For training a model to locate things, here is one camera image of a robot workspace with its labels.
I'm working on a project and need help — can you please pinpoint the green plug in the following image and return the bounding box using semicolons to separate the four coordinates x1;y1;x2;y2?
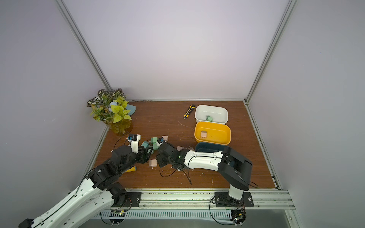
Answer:
150;137;158;143
206;116;213;122

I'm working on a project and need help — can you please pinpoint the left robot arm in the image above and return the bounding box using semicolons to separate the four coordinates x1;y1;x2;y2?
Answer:
18;145;153;228

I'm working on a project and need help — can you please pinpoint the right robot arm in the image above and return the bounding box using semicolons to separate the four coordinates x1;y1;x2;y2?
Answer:
156;142;253;200

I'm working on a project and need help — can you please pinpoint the dark teal storage box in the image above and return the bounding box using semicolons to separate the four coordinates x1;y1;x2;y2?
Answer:
195;142;228;153

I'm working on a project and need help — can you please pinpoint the white storage box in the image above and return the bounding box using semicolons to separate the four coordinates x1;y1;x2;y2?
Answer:
195;105;228;124

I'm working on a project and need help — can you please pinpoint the yellow storage box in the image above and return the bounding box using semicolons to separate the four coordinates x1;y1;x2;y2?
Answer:
194;122;232;145

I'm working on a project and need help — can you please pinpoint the teal plug left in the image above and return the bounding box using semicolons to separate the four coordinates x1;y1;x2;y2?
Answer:
141;141;150;148

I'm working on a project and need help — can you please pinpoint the pink plug bottom left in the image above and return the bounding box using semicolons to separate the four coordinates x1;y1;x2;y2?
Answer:
149;159;158;168

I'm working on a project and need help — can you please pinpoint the pink plug upper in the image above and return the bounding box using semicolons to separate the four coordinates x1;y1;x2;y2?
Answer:
162;135;168;142

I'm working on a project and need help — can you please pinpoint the yellow toy shovel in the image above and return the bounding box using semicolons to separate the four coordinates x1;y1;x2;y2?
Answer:
125;166;136;173

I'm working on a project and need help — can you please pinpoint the light blue oval object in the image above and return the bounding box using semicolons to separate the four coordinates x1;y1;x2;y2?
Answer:
125;104;136;116

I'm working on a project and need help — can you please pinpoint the artificial plant in amber vase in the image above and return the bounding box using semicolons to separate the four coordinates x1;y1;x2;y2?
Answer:
86;88;133;136

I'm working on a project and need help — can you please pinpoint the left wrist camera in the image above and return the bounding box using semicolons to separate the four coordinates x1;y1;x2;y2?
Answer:
127;134;141;154

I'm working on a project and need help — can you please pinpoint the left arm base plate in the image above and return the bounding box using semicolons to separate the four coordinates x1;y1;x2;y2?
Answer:
112;192;142;208

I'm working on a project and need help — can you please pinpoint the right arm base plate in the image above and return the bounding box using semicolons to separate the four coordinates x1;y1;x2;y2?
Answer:
213;192;254;208

